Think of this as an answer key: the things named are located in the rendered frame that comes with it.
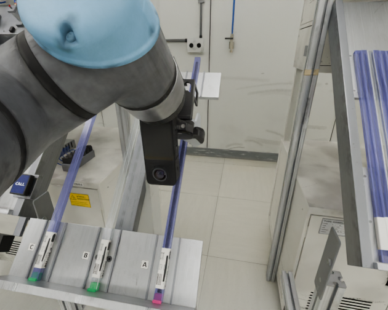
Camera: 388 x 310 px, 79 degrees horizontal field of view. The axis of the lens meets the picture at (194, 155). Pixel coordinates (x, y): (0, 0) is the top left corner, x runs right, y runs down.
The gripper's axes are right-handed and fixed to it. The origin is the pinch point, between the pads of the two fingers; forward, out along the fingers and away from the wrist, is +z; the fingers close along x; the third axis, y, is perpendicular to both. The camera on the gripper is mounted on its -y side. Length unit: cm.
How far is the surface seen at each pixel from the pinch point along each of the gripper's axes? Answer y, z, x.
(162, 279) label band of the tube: -23.6, -6.6, -0.2
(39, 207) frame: -16.9, 6.7, 35.5
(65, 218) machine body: -26, 49, 59
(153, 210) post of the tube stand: -14.9, 10.4, 8.0
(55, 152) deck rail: -2.5, 13.3, 39.6
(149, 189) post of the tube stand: -9.8, 6.4, 8.3
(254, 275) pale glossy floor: -51, 89, -26
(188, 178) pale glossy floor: 1, 167, 28
